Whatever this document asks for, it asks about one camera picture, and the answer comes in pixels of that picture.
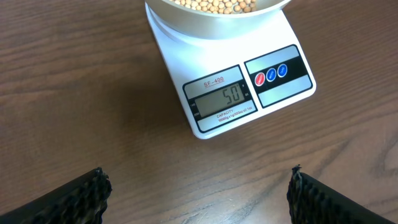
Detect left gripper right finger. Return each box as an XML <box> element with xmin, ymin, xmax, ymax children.
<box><xmin>287</xmin><ymin>165</ymin><xmax>394</xmax><ymax>224</ymax></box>

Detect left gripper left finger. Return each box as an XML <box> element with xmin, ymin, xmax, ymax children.
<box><xmin>1</xmin><ymin>167</ymin><xmax>112</xmax><ymax>224</ymax></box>

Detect white digital kitchen scale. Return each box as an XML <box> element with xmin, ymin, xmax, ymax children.
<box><xmin>145</xmin><ymin>3</ymin><xmax>317</xmax><ymax>139</ymax></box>

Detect white ceramic bowl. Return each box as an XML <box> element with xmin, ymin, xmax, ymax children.
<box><xmin>145</xmin><ymin>0</ymin><xmax>290</xmax><ymax>39</ymax></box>

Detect soybeans in bowl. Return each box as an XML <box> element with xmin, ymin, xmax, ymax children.
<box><xmin>169</xmin><ymin>0</ymin><xmax>257</xmax><ymax>14</ymax></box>

